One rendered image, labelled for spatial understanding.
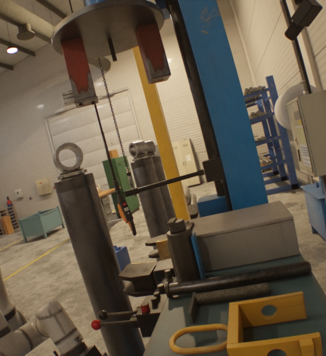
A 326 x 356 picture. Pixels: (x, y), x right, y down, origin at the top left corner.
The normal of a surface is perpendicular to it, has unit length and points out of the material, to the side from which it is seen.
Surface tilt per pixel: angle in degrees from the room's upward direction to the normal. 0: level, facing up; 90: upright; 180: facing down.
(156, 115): 90
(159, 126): 90
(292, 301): 90
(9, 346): 69
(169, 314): 0
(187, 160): 89
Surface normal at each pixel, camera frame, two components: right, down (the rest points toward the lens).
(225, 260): -0.23, 0.15
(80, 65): 0.15, 0.05
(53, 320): 0.19, -0.29
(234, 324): -0.26, -0.96
